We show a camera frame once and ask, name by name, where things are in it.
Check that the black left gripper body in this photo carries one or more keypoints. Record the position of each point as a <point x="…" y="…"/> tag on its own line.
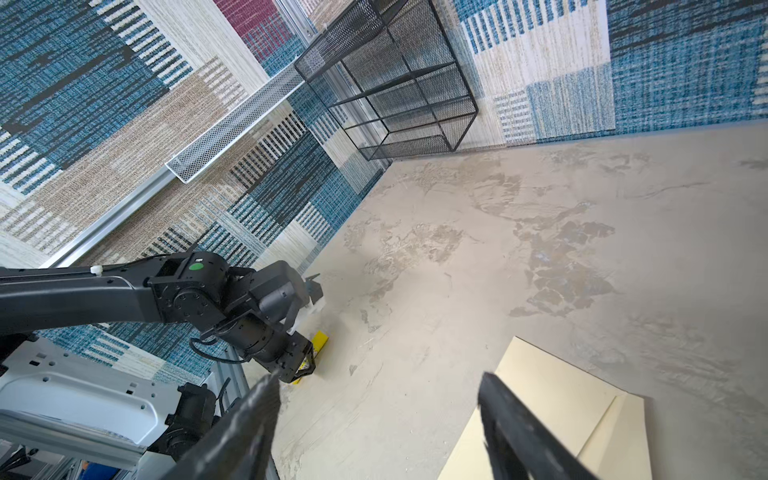
<point x="289" y="356"/>

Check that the yellow glue stick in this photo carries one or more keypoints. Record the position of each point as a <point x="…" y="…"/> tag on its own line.
<point x="317" y="345"/>

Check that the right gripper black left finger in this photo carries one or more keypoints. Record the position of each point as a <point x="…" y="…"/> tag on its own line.
<point x="240" y="445"/>

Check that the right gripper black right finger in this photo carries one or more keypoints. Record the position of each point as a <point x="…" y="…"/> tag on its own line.
<point x="518" y="445"/>

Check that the manila paper envelope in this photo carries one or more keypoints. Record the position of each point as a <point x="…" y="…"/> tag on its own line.
<point x="601" y="425"/>

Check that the black wire mesh shelf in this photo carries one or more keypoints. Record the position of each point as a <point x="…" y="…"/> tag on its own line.
<point x="386" y="73"/>

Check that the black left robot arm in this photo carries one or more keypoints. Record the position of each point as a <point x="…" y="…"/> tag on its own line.
<point x="63" y="416"/>

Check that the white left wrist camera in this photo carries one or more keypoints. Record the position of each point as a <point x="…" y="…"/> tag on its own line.
<point x="315" y="303"/>

